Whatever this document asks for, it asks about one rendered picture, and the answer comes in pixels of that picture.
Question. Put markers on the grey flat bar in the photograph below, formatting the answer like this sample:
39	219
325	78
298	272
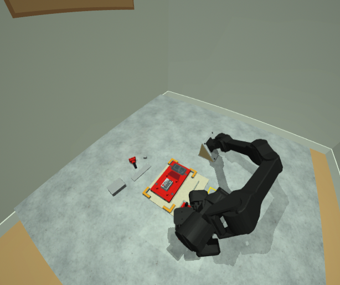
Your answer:
140	172

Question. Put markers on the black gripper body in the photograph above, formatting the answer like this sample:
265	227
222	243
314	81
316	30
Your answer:
211	248

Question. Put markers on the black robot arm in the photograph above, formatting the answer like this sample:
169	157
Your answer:
240	208

